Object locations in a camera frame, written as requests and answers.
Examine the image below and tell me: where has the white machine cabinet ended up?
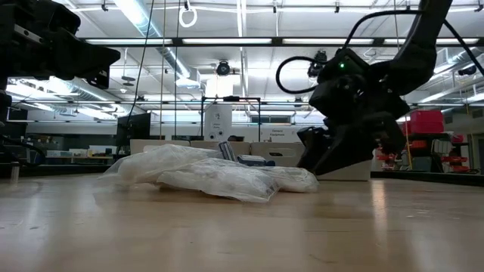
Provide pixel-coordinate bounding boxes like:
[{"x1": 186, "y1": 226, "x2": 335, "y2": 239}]
[{"x1": 203, "y1": 104, "x2": 234, "y2": 143}]

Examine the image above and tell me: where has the black overhead light bar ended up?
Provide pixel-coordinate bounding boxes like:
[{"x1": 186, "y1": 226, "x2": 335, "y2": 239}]
[{"x1": 79, "y1": 36, "x2": 484, "y2": 48}]

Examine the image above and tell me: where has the white hanging ring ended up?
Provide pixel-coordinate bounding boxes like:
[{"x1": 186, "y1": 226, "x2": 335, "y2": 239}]
[{"x1": 178, "y1": 5, "x2": 199, "y2": 29}]

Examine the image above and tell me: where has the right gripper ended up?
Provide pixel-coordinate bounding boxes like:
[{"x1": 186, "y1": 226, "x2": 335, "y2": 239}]
[{"x1": 296, "y1": 75, "x2": 411, "y2": 177}]

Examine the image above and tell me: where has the white opaque storage bin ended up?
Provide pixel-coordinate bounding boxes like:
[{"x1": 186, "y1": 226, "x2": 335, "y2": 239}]
[{"x1": 129, "y1": 138, "x2": 192, "y2": 156}]

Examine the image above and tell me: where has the black monitor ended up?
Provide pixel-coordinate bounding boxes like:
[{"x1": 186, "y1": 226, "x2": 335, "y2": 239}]
[{"x1": 116, "y1": 112, "x2": 152, "y2": 151}]

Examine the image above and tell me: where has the black overhead camera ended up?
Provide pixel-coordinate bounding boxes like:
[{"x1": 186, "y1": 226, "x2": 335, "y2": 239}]
[{"x1": 216, "y1": 60, "x2": 232, "y2": 77}]

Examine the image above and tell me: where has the black aluminium table frame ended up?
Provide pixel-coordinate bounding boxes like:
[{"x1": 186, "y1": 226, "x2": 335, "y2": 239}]
[{"x1": 0, "y1": 162, "x2": 484, "y2": 187}]

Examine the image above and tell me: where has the black metal stand frame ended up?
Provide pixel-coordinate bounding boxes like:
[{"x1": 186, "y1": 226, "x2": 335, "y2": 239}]
[{"x1": 200, "y1": 95, "x2": 262, "y2": 143}]

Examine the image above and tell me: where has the black ceiling mounted camera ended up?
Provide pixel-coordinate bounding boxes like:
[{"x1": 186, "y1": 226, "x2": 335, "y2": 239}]
[{"x1": 306, "y1": 50, "x2": 328, "y2": 79}]

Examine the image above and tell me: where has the silver ceiling duct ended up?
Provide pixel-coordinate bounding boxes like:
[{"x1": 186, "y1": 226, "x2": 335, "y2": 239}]
[{"x1": 113, "y1": 0, "x2": 201, "y2": 88}]

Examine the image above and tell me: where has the red plastic crate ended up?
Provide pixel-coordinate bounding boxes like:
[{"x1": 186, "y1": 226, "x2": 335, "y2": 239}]
[{"x1": 409, "y1": 110, "x2": 445, "y2": 134}]

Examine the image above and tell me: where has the clear bag of cotton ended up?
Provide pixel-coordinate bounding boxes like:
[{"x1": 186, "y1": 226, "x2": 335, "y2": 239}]
[
  {"x1": 157, "y1": 157, "x2": 281, "y2": 204},
  {"x1": 260, "y1": 165, "x2": 321, "y2": 193},
  {"x1": 98, "y1": 143, "x2": 224, "y2": 187}
]

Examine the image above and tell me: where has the shelf with red bins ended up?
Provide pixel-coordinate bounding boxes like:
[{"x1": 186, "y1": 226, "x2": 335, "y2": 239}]
[{"x1": 372, "y1": 131, "x2": 476, "y2": 174}]

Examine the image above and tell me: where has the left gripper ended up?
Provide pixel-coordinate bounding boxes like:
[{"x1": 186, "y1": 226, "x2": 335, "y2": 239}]
[{"x1": 0, "y1": 0, "x2": 121, "y2": 90}]

